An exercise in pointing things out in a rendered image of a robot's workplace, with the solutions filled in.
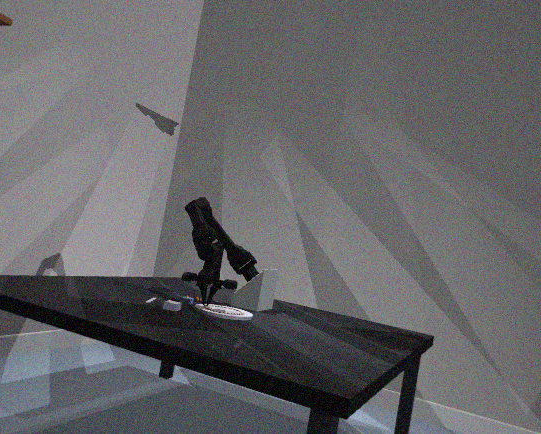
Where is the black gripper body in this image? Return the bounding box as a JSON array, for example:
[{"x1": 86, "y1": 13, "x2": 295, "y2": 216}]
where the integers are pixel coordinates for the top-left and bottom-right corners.
[{"x1": 181, "y1": 261, "x2": 238, "y2": 290}]

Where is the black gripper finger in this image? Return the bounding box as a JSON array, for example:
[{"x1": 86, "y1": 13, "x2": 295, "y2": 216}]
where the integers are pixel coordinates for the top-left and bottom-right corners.
[
  {"x1": 196, "y1": 284, "x2": 208, "y2": 305},
  {"x1": 206, "y1": 286, "x2": 222, "y2": 306}
]

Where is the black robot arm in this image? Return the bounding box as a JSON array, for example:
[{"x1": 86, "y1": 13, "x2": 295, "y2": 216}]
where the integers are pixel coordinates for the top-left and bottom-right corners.
[{"x1": 185, "y1": 197, "x2": 259, "y2": 284}]

